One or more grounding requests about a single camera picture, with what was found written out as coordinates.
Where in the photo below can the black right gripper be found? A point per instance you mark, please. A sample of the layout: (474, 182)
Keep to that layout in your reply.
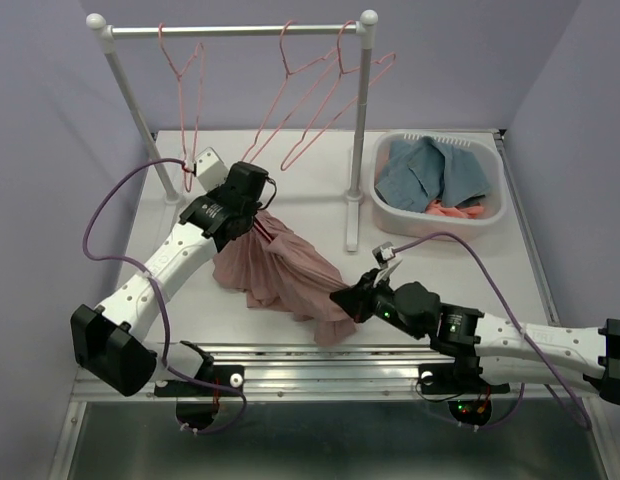
(357, 300)

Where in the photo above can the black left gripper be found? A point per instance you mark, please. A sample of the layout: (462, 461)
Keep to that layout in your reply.
(256, 204)

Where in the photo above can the dusty pink pleated skirt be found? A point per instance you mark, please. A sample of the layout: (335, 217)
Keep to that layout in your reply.
(287, 275)

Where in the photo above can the blue denim garment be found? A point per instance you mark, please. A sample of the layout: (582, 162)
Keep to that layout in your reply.
(421, 172)

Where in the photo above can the salmon orange skirt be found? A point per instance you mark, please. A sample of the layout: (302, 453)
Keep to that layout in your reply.
(468, 210)

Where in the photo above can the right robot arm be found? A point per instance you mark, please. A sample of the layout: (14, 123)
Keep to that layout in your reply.
(489, 349)

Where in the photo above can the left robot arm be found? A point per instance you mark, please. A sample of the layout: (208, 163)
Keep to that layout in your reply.
(108, 339)

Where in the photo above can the white plastic basket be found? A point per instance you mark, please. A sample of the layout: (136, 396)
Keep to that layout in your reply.
(407, 223)

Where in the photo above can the white clothes rack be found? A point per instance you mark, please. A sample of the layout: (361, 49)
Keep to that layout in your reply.
(352, 54)

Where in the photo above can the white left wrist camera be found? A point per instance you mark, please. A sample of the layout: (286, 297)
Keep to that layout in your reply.
(210, 170)

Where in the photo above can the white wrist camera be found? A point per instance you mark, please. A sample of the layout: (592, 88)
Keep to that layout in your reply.
(387, 260)
(210, 170)

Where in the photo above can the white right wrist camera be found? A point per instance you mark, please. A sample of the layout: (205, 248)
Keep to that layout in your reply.
(387, 260)

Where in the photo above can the aluminium mounting rail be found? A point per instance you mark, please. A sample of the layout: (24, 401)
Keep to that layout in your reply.
(291, 373)

